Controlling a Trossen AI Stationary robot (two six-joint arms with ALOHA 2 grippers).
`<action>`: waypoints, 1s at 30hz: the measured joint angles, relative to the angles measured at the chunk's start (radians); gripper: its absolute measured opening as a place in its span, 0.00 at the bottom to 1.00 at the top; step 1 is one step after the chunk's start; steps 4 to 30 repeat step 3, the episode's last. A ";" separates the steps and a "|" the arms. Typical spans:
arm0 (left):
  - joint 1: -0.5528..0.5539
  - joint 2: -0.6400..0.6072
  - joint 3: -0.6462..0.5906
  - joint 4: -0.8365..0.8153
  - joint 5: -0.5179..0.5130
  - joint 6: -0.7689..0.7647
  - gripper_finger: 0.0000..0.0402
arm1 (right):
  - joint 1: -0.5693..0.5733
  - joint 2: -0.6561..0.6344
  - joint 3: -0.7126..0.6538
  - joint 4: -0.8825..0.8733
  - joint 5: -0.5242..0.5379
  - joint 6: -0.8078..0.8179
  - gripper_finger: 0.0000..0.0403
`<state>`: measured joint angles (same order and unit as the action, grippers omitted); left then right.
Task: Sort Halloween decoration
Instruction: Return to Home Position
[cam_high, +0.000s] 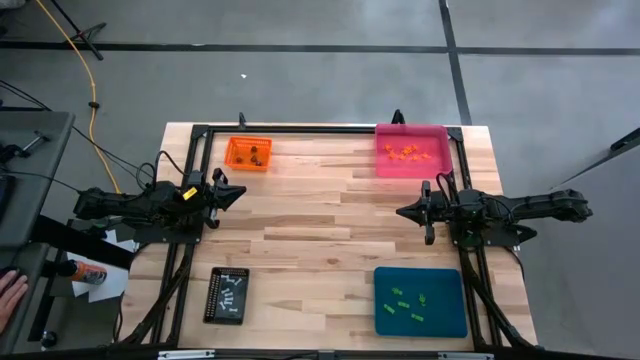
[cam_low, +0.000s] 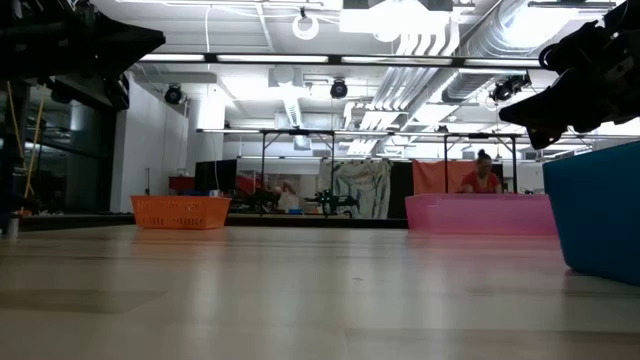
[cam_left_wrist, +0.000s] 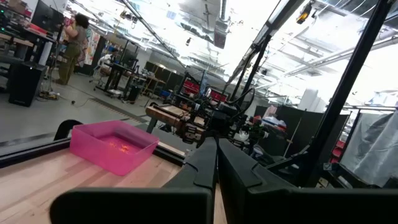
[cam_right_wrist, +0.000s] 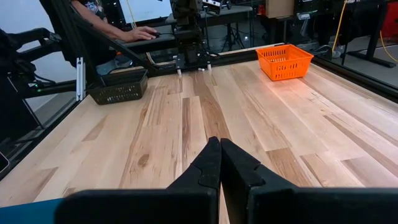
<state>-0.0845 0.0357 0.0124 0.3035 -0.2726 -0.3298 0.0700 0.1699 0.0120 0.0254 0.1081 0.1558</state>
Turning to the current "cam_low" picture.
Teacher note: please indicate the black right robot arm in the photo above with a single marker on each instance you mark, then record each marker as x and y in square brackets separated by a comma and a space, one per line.
[625, 15]

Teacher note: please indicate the blue plastic bin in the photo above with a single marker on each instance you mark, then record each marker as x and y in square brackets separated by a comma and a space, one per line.
[600, 215]

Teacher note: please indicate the orange plastic basket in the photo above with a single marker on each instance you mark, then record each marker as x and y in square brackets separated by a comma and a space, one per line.
[180, 212]

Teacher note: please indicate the pink plastic bin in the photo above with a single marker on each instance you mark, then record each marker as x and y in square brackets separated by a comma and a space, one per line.
[450, 215]

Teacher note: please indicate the black curtain panel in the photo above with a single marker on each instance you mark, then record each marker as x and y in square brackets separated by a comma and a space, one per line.
[401, 190]

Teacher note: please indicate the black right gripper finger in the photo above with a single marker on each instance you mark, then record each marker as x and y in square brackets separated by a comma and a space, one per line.
[545, 112]

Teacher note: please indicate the orange cloth screen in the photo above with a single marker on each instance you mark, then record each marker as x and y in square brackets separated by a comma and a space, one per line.
[432, 177]

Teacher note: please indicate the black ceiling spotlight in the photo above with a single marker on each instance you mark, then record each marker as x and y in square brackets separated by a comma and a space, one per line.
[173, 95]
[339, 89]

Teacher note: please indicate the person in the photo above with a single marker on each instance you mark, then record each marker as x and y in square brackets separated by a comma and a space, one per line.
[288, 195]
[480, 180]

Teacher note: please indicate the red box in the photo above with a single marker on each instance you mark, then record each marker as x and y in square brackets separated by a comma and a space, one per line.
[181, 183]

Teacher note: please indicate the silver metal cylinder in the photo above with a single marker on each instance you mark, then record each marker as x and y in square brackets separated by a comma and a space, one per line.
[13, 227]

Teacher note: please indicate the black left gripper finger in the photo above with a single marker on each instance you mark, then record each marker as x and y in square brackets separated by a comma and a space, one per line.
[132, 45]

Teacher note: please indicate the background black robot arm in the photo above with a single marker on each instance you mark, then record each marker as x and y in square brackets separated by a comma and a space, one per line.
[260, 197]
[332, 200]

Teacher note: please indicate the black metal station frame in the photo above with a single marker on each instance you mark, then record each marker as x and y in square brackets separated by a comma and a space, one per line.
[480, 135]
[300, 132]

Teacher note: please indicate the black ceiling camera rig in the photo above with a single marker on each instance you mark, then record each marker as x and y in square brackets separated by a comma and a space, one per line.
[505, 90]

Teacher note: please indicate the painted white tarp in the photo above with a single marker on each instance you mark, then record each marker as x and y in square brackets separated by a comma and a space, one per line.
[365, 180]

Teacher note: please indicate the black monitor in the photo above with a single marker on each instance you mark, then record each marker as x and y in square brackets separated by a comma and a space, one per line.
[215, 175]

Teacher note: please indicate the black aluminium table frame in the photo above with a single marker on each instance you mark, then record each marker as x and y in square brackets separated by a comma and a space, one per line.
[350, 222]

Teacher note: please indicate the white ceiling light strip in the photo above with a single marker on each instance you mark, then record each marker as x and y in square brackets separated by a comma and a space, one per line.
[272, 58]
[172, 57]
[390, 60]
[500, 63]

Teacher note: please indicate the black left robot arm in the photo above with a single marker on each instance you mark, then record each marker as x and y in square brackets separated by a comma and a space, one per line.
[35, 7]

